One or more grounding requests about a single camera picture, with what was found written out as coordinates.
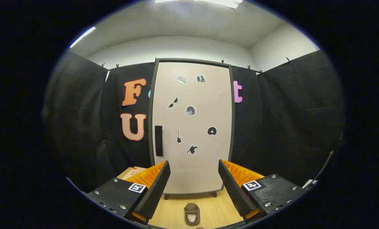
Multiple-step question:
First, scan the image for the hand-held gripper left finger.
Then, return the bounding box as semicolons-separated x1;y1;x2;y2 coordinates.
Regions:
87;160;171;226

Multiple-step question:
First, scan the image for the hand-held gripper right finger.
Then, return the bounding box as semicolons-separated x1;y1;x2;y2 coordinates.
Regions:
218;159;307;224

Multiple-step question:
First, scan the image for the brown fuzzy shoe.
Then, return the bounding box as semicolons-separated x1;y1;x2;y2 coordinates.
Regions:
184;203;201;226

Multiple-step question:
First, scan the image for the black door handle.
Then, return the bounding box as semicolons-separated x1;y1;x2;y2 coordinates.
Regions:
155;126;163;157

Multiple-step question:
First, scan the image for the dark grey shoe cabinet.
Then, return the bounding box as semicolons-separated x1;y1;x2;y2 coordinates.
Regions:
148;58;235;200

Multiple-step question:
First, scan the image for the stack of books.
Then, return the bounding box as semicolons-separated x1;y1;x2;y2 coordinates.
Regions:
117;166;148;181

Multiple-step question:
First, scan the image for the black backdrop cloth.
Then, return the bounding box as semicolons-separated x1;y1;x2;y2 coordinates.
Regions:
45;51;344;194

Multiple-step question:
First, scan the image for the ceiling light panel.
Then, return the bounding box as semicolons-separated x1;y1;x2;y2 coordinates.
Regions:
155;0;243;9
70;27;96;48

